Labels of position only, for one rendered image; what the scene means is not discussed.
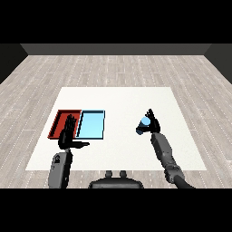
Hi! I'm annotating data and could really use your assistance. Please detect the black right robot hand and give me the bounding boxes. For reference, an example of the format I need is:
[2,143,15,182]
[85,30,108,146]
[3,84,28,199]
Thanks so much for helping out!
[140,108,161,135]

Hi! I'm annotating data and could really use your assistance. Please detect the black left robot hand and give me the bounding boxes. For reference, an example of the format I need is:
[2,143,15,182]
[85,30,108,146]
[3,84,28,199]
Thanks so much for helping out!
[57,113,91,150]

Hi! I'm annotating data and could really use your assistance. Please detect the small blue can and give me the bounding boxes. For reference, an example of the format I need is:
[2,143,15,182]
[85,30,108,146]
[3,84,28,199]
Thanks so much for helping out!
[135,116,151,136]

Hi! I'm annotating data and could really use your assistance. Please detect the red shallow open box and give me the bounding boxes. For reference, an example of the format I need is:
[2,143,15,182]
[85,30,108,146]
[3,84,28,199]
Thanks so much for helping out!
[47,109,82,140]

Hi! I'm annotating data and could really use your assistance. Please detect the light blue shallow open box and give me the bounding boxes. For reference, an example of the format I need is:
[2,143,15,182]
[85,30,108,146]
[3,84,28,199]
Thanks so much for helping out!
[74,109,106,140]

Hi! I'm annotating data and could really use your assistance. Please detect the dark grey robot body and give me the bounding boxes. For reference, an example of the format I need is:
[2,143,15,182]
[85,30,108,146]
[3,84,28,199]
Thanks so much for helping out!
[88,170,145,189]

